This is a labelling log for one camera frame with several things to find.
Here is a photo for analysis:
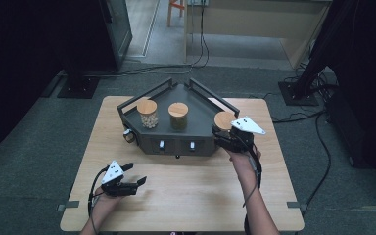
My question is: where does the glass jar with pale beans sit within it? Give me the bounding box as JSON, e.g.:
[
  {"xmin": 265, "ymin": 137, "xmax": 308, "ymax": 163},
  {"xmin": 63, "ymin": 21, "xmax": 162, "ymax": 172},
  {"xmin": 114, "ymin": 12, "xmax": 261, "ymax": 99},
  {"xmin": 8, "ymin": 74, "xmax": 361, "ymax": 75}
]
[{"xmin": 136, "ymin": 98, "xmax": 160, "ymax": 130}]

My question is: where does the left hand-held gripper cable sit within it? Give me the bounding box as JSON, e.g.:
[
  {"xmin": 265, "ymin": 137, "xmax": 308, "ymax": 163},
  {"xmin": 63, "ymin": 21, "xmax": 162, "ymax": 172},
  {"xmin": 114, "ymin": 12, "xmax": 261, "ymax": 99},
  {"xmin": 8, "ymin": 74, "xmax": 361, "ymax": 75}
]
[{"xmin": 87, "ymin": 165, "xmax": 109, "ymax": 235}]

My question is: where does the glass jar with brown contents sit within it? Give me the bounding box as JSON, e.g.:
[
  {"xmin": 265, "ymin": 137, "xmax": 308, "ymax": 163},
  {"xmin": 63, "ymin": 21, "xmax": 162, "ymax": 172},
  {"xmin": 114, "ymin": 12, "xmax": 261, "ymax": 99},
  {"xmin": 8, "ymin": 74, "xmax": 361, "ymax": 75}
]
[{"xmin": 212, "ymin": 111, "xmax": 238, "ymax": 133}]

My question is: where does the light wooden desk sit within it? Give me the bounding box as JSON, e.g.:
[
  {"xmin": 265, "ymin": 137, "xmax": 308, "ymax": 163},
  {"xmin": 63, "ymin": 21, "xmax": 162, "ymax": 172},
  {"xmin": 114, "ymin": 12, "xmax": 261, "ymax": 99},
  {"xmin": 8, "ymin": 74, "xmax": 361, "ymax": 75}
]
[{"xmin": 183, "ymin": 0, "xmax": 335, "ymax": 71}]

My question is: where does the black floor cable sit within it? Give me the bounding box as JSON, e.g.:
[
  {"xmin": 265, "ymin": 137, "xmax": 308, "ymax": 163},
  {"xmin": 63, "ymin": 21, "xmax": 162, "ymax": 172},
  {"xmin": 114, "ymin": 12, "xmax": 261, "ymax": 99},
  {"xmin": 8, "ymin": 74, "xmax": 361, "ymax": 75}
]
[
  {"xmin": 303, "ymin": 112, "xmax": 333, "ymax": 209},
  {"xmin": 87, "ymin": 0, "xmax": 211, "ymax": 78},
  {"xmin": 269, "ymin": 109, "xmax": 327, "ymax": 124}
]

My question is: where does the right hand-held gripper cable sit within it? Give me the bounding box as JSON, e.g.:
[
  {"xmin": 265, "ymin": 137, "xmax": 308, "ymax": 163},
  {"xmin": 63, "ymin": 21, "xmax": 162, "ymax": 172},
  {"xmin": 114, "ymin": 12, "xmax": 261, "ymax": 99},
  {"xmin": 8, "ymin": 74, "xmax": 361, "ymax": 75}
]
[{"xmin": 242, "ymin": 150, "xmax": 264, "ymax": 235}]

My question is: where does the black floor stand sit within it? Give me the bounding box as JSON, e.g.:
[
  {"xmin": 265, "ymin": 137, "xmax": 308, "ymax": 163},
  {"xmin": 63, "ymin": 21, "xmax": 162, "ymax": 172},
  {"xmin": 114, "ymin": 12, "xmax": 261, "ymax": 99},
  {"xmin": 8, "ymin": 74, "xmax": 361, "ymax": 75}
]
[
  {"xmin": 57, "ymin": 65, "xmax": 101, "ymax": 100},
  {"xmin": 277, "ymin": 0, "xmax": 356, "ymax": 108}
]

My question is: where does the person's left hand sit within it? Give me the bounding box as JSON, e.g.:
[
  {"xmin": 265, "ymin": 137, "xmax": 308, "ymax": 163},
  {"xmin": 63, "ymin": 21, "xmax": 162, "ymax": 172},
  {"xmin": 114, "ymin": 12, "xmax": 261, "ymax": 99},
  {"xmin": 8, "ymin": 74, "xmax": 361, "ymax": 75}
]
[{"xmin": 90, "ymin": 192, "xmax": 125, "ymax": 227}]

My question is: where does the glass jar with green contents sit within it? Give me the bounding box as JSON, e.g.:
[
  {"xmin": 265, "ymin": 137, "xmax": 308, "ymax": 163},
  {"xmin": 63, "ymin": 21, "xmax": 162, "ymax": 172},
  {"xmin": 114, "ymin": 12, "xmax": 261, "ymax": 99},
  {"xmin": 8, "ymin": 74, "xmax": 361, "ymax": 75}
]
[{"xmin": 167, "ymin": 102, "xmax": 190, "ymax": 131}]

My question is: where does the black corner shelf tray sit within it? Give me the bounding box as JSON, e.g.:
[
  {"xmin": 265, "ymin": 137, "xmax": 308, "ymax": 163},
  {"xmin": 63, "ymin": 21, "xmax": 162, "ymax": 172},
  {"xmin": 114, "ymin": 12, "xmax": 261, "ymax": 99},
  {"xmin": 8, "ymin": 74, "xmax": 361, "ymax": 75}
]
[{"xmin": 117, "ymin": 76, "xmax": 241, "ymax": 159}]

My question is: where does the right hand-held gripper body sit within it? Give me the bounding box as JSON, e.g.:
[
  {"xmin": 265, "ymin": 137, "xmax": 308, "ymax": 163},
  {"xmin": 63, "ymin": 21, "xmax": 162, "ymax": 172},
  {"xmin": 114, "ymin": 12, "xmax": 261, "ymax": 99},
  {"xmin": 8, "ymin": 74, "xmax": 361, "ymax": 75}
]
[{"xmin": 213, "ymin": 115, "xmax": 267, "ymax": 154}]

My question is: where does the grey table bracket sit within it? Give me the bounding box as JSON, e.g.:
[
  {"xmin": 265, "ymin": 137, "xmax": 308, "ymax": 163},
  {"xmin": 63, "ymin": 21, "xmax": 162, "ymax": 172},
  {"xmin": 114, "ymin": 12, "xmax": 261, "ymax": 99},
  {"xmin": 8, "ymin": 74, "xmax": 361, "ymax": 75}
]
[
  {"xmin": 57, "ymin": 200, "xmax": 80, "ymax": 212},
  {"xmin": 286, "ymin": 201, "xmax": 307, "ymax": 212}
]

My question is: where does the hand-held gripper cable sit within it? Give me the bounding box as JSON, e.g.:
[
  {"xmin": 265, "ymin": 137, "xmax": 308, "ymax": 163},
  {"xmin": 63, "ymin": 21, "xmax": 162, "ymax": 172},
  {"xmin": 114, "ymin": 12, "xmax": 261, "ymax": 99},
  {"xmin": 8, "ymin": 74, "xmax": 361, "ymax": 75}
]
[
  {"xmin": 242, "ymin": 150, "xmax": 264, "ymax": 235},
  {"xmin": 87, "ymin": 165, "xmax": 109, "ymax": 235}
]

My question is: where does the dark curtain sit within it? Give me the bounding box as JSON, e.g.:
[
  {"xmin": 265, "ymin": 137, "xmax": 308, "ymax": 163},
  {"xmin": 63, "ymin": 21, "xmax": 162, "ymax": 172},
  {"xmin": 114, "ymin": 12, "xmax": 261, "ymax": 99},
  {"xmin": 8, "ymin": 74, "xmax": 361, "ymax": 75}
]
[
  {"xmin": 0, "ymin": 0, "xmax": 67, "ymax": 165},
  {"xmin": 332, "ymin": 0, "xmax": 376, "ymax": 179}
]

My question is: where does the orange wooden stool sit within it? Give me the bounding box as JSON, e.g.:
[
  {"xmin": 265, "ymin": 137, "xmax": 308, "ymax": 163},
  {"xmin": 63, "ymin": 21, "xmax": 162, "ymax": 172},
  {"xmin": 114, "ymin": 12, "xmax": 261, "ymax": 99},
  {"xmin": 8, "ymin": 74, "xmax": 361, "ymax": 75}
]
[{"xmin": 166, "ymin": 0, "xmax": 186, "ymax": 28}]

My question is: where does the person's right hand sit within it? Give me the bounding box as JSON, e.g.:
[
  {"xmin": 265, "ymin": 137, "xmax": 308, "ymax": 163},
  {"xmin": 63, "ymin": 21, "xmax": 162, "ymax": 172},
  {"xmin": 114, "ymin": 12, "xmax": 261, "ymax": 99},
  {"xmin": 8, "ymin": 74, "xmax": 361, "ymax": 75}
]
[{"xmin": 228, "ymin": 146, "xmax": 263, "ymax": 174}]

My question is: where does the dark glass door cabinet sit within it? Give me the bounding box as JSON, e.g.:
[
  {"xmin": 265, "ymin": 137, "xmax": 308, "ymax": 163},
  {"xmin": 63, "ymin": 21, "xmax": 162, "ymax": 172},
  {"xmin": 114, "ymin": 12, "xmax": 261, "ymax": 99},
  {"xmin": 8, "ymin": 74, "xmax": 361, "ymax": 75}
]
[{"xmin": 99, "ymin": 0, "xmax": 134, "ymax": 71}]

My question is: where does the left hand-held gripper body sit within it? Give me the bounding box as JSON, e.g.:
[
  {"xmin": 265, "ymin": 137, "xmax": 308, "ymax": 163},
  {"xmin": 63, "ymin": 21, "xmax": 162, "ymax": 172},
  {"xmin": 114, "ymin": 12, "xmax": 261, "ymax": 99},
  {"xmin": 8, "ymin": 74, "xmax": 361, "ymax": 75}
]
[{"xmin": 100, "ymin": 159, "xmax": 140, "ymax": 198}]

